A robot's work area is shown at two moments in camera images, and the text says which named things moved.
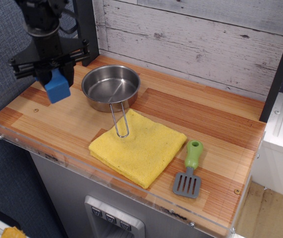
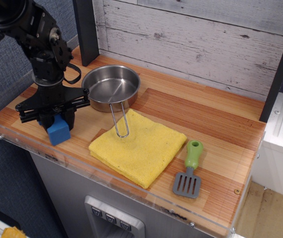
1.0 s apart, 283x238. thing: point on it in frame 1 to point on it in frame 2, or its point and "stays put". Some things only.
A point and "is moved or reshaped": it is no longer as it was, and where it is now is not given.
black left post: x=86 y=28 stays put
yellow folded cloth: x=137 y=149 stays put
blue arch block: x=58 y=88 is moved or reshaped
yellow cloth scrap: x=13 y=232 stays put
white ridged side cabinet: x=276 y=167 stays put
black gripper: x=50 y=49 to x=51 y=97
